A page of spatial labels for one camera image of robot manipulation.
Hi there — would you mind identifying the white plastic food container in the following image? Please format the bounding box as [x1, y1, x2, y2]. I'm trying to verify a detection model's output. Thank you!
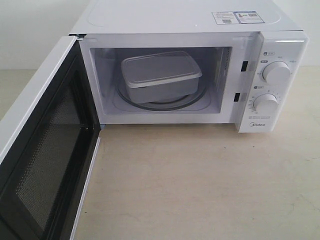
[121, 51, 202, 104]

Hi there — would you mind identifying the glass microwave turntable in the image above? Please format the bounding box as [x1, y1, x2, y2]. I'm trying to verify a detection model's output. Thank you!
[116, 79, 209, 112]

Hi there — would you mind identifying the white microwave oven body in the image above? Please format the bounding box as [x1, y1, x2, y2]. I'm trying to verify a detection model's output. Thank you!
[70, 0, 309, 133]

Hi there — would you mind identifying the white lower microwave knob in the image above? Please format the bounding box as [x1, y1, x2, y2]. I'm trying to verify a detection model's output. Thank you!
[253, 93, 278, 114]

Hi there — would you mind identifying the white microwave knob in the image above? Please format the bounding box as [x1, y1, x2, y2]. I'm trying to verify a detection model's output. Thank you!
[262, 61, 291, 85]
[253, 93, 278, 114]

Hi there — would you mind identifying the white upper microwave knob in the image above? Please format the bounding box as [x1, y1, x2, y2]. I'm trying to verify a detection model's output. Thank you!
[262, 61, 291, 85]

